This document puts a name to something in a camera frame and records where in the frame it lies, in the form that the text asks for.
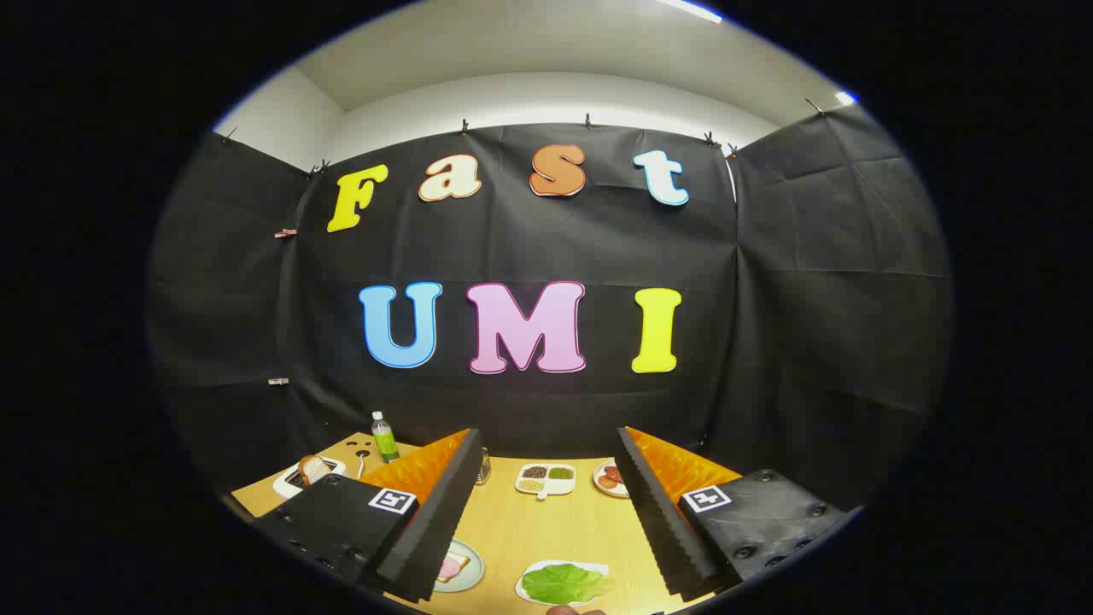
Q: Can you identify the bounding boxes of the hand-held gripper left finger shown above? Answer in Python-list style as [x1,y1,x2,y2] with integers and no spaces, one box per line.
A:
[254,427,484,604]

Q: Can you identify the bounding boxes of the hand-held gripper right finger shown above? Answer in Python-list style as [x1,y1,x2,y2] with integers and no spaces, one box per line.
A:
[615,425,855,600]

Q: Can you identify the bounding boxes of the green lettuce leaf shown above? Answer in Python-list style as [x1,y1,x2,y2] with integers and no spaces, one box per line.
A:
[522,563,605,605]

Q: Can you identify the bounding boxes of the pale green round plate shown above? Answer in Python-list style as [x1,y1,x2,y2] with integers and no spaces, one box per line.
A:
[433,538,485,594]

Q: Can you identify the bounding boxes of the white round meat plate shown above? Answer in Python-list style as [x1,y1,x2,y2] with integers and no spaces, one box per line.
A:
[593,459,631,499]

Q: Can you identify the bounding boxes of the white rounded square plate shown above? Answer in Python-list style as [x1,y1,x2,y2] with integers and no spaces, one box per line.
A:
[515,559,611,607]

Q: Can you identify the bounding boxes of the green label drink bottle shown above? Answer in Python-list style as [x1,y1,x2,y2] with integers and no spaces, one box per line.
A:
[371,411,400,464]

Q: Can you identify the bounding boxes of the white divided bean dish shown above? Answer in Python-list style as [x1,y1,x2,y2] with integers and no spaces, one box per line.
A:
[515,462,577,501]

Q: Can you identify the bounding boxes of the cream white toaster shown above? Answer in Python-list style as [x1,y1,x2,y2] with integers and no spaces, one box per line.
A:
[272,457,348,501]

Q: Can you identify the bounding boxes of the black backdrop cloth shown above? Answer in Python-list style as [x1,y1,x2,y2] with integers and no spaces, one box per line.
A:
[145,107,953,513]

